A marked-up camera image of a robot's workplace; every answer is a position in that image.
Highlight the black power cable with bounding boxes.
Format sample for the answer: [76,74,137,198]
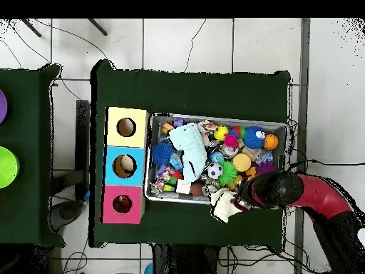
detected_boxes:
[287,158,365,176]

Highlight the purple bowl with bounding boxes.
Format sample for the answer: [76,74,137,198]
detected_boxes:
[0,88,9,125]

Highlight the black upright panel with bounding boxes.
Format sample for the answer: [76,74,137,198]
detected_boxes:
[74,99,91,198]

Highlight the cream knitted cloth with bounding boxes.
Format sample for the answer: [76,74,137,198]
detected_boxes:
[210,188,246,224]

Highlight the mint knitted cloth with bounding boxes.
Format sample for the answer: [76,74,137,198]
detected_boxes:
[168,122,207,183]

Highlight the clear mesh toy bin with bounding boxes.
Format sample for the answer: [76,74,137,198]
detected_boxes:
[144,111,288,206]

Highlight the orange toy burger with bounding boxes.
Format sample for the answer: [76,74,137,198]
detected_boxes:
[232,153,252,173]

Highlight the dark green tablecloth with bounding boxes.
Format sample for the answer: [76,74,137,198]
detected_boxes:
[88,59,292,252]
[0,64,65,248]

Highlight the lime green bowl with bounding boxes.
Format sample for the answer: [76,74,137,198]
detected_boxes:
[0,146,21,189]

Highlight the blue spiky rubber ball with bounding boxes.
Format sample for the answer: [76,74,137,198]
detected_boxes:
[151,141,175,167]

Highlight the pink spiky rubber ball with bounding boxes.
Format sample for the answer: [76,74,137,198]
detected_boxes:
[224,133,240,149]

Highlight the black and white soccer ball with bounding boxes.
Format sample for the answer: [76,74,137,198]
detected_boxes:
[207,162,224,180]

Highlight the black tripod leg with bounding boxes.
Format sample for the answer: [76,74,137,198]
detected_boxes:
[21,18,42,38]
[87,18,108,36]

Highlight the wooden three-hole box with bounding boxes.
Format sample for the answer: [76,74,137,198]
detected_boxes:
[101,106,150,225]

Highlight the purple spiky rubber ball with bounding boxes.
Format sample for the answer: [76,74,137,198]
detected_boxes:
[255,162,279,176]

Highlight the orange basketball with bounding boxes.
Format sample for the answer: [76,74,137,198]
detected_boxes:
[262,133,280,151]

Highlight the blue googly-eyed spiky ball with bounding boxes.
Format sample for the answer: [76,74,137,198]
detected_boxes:
[242,126,267,150]

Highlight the small green spiky ball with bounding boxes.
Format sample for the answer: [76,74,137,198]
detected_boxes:
[217,160,239,186]

